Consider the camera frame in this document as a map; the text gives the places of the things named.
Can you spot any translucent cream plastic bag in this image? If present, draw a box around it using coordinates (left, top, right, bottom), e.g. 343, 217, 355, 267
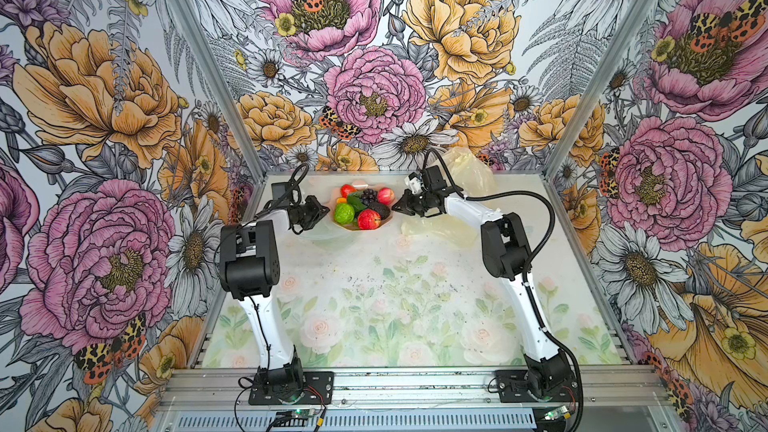
398, 149, 502, 247

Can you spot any aluminium front rail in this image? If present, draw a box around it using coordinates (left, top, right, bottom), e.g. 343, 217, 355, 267
158, 364, 669, 412

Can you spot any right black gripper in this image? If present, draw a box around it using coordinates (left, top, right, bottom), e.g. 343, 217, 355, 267
391, 187, 433, 218

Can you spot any green bumpy fruit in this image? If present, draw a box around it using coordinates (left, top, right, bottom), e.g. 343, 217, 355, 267
334, 202, 356, 226

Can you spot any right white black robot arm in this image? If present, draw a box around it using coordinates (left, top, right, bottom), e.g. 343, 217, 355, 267
394, 165, 583, 401

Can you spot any right aluminium corner post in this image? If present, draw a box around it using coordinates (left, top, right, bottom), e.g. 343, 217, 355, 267
543, 0, 658, 180

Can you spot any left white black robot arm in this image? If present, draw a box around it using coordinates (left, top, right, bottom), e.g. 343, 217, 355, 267
219, 179, 329, 405

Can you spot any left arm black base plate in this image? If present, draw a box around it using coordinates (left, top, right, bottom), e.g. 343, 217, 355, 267
248, 370, 335, 406

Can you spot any red bumpy fruit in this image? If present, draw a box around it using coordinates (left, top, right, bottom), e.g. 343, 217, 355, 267
357, 209, 382, 230

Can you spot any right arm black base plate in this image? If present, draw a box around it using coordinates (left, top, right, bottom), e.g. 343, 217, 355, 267
490, 369, 581, 403

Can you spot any pink scalloped fruit plate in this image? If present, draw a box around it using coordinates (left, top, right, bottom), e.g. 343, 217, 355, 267
331, 184, 397, 231

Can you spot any white perforated vent strip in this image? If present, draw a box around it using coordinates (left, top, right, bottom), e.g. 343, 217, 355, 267
165, 408, 536, 431

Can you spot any red yellow peach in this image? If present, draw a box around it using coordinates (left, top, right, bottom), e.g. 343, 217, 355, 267
340, 184, 357, 198

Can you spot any dark purple grape bunch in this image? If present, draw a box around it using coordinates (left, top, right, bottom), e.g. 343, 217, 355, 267
360, 189, 378, 206

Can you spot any aluminium corner post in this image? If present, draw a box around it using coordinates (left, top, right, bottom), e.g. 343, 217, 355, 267
543, 0, 658, 180
167, 0, 266, 185

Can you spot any left aluminium corner post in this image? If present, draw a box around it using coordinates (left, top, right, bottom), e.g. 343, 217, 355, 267
167, 0, 266, 185

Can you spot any dark avocado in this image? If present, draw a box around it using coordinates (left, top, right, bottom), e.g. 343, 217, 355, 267
367, 202, 391, 221

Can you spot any right black corrugated cable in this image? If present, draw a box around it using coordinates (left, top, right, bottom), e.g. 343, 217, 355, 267
422, 148, 584, 432

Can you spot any red apple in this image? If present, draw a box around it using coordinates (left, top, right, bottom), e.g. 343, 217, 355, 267
377, 187, 396, 206

